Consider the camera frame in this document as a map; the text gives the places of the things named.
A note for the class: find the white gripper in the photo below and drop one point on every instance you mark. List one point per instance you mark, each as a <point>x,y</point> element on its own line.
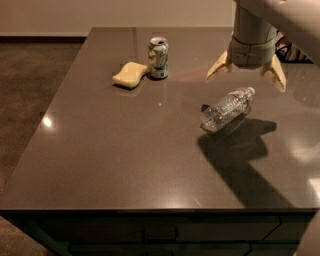
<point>250,54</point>

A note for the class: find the clear plastic water bottle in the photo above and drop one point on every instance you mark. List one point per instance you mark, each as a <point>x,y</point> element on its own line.
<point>216,117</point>

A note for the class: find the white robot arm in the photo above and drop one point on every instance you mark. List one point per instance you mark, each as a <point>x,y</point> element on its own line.
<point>253,40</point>

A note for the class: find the green soda can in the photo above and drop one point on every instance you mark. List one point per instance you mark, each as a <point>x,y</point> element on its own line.
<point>158,57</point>

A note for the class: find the yellow sponge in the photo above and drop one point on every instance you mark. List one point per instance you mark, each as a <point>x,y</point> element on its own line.
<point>130,75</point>

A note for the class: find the dark cabinet drawers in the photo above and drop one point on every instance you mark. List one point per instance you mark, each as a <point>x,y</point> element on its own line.
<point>166,234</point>

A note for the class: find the black wire napkin basket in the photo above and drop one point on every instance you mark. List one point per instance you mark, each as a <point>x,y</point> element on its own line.
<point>287,52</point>

